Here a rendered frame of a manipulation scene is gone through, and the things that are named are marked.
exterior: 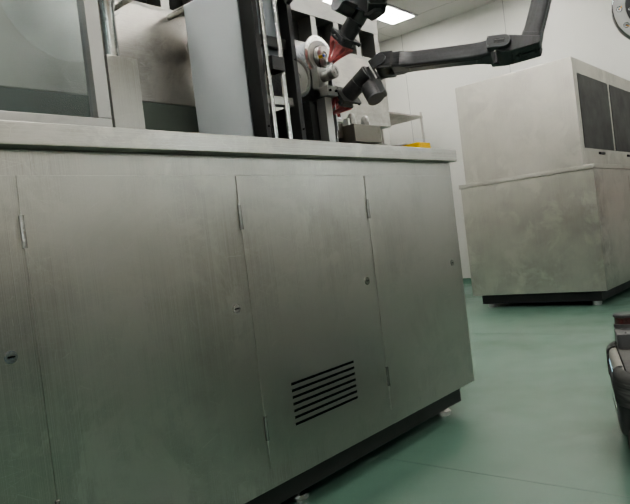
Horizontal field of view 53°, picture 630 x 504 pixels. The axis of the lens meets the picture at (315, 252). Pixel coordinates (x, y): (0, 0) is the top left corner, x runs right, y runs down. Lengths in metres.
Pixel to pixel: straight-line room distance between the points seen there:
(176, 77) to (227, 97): 0.27
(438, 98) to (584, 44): 1.54
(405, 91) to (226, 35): 5.46
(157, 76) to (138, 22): 0.17
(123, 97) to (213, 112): 0.39
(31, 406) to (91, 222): 0.33
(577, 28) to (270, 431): 5.63
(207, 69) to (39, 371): 1.18
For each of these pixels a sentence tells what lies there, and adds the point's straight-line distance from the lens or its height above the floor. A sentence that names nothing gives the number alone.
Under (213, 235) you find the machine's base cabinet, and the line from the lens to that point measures 1.38.
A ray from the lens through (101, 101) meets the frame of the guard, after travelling 1.33.
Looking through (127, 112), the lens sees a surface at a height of 1.03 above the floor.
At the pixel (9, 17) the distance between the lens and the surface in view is 1.31.
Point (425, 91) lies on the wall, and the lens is 7.22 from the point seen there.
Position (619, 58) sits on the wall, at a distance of 6.48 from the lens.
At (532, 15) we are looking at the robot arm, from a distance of 2.10.
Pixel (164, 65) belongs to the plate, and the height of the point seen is 1.26.
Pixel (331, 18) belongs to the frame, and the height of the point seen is 1.59.
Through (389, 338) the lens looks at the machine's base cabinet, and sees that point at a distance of 1.86.
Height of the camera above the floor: 0.65
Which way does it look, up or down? 1 degrees down
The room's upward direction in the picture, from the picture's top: 7 degrees counter-clockwise
